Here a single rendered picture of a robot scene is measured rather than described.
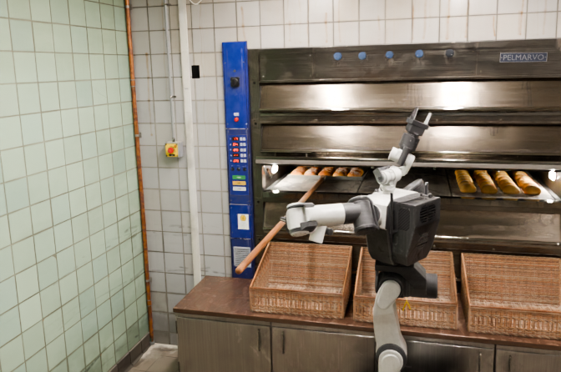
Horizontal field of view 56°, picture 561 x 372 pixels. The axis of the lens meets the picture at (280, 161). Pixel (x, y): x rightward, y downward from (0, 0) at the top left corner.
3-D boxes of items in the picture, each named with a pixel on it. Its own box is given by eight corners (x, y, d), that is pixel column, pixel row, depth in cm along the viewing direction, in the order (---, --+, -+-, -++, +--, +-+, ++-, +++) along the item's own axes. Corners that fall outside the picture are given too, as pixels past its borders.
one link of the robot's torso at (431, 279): (436, 292, 251) (437, 257, 248) (437, 304, 239) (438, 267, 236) (376, 288, 258) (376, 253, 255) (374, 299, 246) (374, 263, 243)
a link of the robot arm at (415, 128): (433, 128, 263) (422, 149, 266) (424, 123, 272) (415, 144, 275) (411, 119, 260) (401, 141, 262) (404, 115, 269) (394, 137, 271)
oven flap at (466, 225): (264, 229, 353) (265, 199, 356) (560, 246, 308) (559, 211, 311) (262, 229, 349) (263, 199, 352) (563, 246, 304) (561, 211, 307)
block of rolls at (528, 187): (453, 173, 390) (454, 166, 389) (524, 175, 377) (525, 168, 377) (459, 193, 332) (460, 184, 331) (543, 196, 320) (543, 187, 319)
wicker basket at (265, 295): (269, 279, 357) (268, 240, 352) (353, 285, 344) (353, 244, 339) (248, 312, 310) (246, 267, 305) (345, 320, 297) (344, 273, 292)
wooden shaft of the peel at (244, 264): (241, 275, 212) (240, 268, 211) (234, 274, 213) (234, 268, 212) (323, 182, 374) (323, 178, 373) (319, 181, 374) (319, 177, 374)
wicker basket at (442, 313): (360, 286, 342) (360, 245, 337) (452, 293, 328) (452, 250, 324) (351, 322, 295) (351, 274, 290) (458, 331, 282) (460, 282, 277)
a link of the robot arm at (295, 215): (303, 239, 238) (281, 234, 222) (300, 218, 241) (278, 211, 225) (324, 234, 233) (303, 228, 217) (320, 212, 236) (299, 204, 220)
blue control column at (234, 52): (296, 258, 557) (292, 49, 519) (311, 259, 553) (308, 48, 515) (235, 354, 373) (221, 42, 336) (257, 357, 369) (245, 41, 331)
